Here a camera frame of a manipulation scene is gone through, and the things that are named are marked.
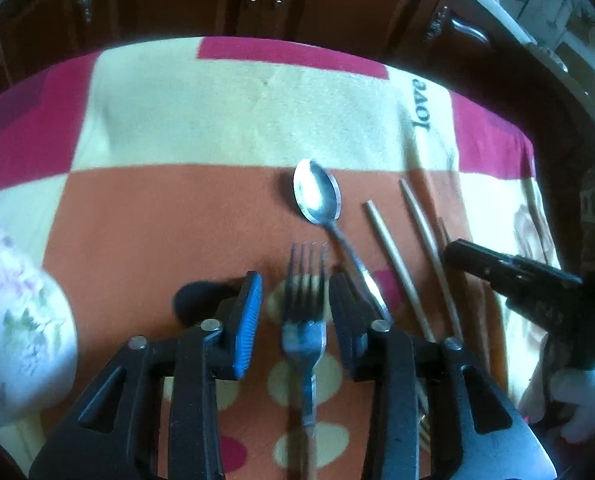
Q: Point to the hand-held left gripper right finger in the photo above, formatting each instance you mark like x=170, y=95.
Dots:
x=347, y=325

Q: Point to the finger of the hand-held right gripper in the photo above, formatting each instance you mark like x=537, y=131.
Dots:
x=475, y=260

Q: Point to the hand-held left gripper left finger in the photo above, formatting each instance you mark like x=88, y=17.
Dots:
x=247, y=325

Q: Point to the metal fork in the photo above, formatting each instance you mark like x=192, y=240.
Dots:
x=302, y=340

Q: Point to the wooden chopstick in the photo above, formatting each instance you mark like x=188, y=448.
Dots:
x=430, y=245
x=392, y=255

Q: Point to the shiny metal spoon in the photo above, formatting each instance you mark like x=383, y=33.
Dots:
x=315, y=192

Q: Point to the person's right hand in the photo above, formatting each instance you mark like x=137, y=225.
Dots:
x=582, y=400

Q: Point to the checked printed fleece blanket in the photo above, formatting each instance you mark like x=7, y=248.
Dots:
x=167, y=220

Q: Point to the white floral cloth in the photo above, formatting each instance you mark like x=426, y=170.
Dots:
x=22, y=330

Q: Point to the dark wooden kitchen cabinet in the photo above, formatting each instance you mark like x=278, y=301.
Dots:
x=327, y=0

